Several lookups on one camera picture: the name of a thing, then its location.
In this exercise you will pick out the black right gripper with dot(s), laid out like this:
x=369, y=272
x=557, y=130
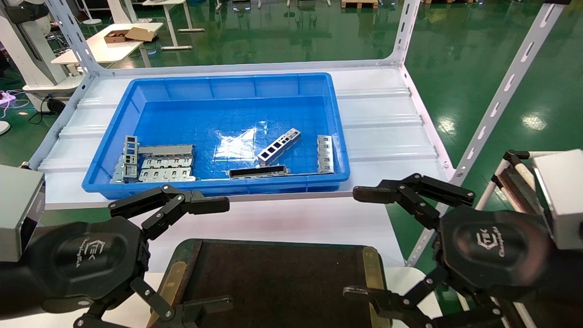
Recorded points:
x=496, y=248

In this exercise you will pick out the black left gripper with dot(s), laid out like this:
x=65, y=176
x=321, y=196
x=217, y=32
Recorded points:
x=86, y=262

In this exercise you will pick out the grey metal part square holes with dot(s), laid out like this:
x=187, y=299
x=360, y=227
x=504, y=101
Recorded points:
x=130, y=155
x=278, y=146

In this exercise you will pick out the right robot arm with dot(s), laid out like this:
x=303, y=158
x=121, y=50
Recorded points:
x=562, y=287

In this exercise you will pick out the grey long metal part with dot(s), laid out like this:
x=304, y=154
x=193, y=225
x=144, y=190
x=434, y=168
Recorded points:
x=166, y=150

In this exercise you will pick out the black container tray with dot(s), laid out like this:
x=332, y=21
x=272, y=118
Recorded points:
x=273, y=287

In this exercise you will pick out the dark long metal part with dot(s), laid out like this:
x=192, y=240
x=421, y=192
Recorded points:
x=258, y=171

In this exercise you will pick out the white metal shelving rack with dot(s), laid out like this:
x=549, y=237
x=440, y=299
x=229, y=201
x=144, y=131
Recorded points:
x=387, y=127

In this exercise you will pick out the blue plastic bin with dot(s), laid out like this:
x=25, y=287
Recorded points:
x=227, y=114

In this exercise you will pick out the open cardboard box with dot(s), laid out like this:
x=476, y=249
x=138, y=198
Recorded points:
x=127, y=35

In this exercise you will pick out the white desk with legs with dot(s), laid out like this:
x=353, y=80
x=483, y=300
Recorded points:
x=175, y=23

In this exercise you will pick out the white machine base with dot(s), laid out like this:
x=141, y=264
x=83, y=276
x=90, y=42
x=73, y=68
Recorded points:
x=27, y=50

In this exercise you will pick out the wooden pallet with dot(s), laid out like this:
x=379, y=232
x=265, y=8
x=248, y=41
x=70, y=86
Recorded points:
x=360, y=3

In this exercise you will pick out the white stand base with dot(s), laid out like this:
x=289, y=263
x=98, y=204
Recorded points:
x=91, y=16

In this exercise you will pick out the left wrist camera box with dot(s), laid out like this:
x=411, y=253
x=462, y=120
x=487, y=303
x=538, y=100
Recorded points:
x=16, y=214

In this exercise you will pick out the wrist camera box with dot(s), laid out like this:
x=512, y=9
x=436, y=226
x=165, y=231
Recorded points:
x=16, y=214
x=562, y=196

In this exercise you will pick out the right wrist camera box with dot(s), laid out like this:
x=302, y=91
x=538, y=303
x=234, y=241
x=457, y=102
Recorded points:
x=562, y=196

